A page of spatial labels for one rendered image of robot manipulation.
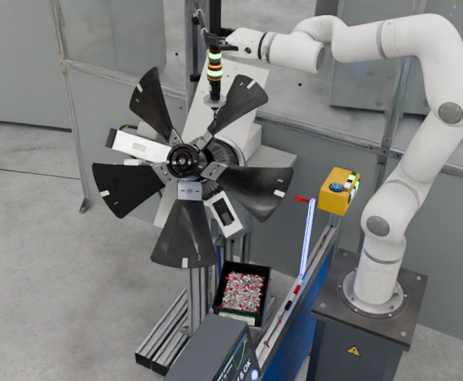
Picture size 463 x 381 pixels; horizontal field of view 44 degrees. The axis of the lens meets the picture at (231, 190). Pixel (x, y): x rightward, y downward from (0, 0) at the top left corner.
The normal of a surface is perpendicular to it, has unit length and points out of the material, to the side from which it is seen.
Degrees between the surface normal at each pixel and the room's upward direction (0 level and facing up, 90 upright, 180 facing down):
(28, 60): 90
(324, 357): 90
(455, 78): 44
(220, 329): 15
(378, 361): 90
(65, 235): 0
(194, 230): 49
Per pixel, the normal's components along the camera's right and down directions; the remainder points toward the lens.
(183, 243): 0.28, -0.06
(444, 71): -0.59, -0.22
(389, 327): 0.02, -0.79
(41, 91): -0.17, 0.61
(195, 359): -0.21, -0.83
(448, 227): -0.45, 0.54
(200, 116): -0.33, -0.09
